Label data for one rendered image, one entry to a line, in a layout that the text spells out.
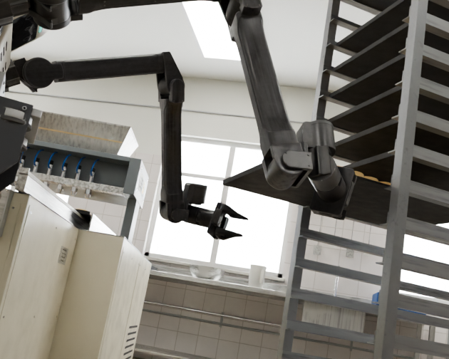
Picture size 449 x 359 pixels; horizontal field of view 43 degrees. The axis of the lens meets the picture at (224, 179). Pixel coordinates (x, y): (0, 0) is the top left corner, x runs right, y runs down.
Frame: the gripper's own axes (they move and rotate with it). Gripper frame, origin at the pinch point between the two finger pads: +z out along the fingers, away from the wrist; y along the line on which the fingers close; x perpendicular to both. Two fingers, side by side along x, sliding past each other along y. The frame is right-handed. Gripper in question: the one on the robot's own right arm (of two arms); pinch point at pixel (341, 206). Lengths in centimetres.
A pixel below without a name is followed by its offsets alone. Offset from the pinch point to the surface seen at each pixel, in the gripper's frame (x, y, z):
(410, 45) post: -1.9, 47.5, 8.4
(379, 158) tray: 0.5, 21.7, 21.1
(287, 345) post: 17, -28, 50
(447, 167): -15.4, 23.8, 24.0
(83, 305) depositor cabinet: 112, -38, 79
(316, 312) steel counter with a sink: 97, 22, 347
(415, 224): -12.4, 6.4, 20.6
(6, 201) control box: 96, -19, 5
